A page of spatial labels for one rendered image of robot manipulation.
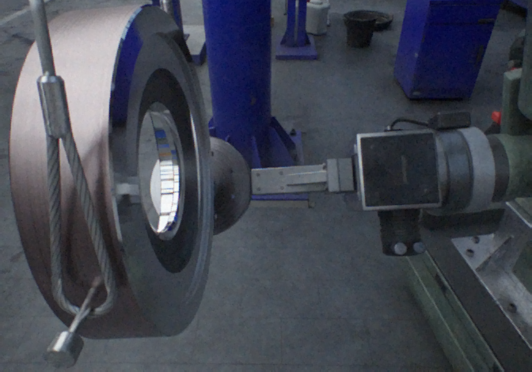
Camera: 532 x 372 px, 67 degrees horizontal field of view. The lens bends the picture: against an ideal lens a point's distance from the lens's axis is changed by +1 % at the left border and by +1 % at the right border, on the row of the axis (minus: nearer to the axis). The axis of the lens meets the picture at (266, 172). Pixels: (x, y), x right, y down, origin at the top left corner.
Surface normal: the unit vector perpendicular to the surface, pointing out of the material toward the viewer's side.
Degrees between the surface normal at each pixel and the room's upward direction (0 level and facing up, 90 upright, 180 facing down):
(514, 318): 0
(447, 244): 0
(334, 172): 50
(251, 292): 0
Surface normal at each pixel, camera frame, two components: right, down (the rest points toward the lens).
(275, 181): -0.07, -0.08
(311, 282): 0.00, -0.81
